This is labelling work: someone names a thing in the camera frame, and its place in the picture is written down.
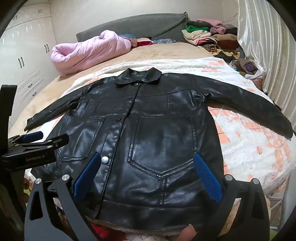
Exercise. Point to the grey quilted headboard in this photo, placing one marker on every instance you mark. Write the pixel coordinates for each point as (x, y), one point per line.
(150, 25)

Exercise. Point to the teal cloth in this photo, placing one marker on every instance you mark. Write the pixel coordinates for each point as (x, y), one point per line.
(127, 36)

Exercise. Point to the black leather jacket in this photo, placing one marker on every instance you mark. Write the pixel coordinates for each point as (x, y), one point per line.
(150, 139)

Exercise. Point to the white satin curtain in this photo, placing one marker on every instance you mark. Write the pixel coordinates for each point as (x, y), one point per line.
(266, 46)

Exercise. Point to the pile of folded clothes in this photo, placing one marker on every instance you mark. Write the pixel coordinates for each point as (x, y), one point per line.
(208, 34)

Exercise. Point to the person's right hand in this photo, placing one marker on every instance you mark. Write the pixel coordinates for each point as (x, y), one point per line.
(187, 234)

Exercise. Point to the plastic bag of clothes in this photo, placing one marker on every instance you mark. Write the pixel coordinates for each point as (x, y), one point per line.
(248, 66)

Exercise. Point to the bed with beige sheet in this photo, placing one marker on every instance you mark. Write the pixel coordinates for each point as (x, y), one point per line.
(161, 51)

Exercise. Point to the red cloth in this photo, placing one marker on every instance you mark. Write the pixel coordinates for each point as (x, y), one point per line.
(144, 42)

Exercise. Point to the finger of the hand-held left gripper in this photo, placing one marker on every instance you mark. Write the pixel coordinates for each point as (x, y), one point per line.
(57, 140)
(33, 135)

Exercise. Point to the pink quilt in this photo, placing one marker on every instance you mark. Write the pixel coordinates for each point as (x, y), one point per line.
(87, 51)

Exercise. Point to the white orange printed blanket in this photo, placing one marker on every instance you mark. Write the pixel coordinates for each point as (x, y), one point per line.
(242, 143)

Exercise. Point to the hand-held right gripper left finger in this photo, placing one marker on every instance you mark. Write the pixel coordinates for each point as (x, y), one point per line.
(87, 171)

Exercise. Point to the white wardrobe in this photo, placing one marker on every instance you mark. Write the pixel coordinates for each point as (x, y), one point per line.
(27, 46)

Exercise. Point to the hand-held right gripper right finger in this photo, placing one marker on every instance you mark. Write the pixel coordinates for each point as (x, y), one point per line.
(207, 176)

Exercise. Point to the blue patterned cloth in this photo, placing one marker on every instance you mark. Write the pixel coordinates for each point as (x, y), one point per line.
(164, 41)

